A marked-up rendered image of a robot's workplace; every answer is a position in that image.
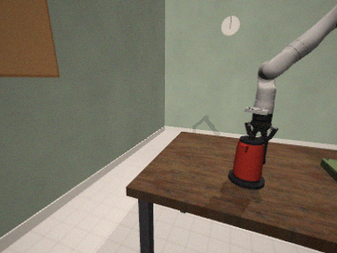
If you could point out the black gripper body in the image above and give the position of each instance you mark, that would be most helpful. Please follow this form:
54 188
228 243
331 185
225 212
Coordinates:
264 120

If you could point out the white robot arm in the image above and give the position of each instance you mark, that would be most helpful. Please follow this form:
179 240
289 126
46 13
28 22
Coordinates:
303 45

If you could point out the red kettle with black handle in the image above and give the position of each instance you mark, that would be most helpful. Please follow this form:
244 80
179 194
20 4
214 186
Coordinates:
248 160

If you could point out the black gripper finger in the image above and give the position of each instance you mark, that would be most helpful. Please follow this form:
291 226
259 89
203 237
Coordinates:
248 129
273 130

